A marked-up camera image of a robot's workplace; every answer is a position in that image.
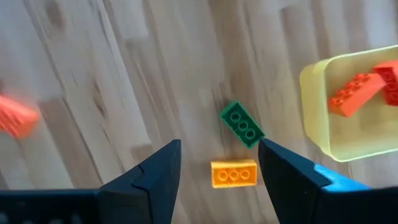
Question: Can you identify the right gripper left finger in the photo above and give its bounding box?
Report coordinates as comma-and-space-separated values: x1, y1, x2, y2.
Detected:
99, 139, 182, 224

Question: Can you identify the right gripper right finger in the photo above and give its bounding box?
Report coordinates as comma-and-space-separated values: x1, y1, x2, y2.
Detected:
257, 138, 374, 224

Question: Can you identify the yellow toy building block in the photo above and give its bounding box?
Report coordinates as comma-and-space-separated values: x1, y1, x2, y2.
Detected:
210, 159, 259, 190

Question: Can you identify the green toy building block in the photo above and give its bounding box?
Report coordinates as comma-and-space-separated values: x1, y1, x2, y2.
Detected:
218, 100, 266, 150

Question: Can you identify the orange toy building block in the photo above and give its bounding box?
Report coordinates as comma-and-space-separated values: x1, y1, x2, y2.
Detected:
372, 60, 398, 107
327, 72, 387, 119
0, 94, 41, 139

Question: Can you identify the yellow translucent plastic bin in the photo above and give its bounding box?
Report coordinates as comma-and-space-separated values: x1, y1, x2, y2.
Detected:
299, 44, 398, 163

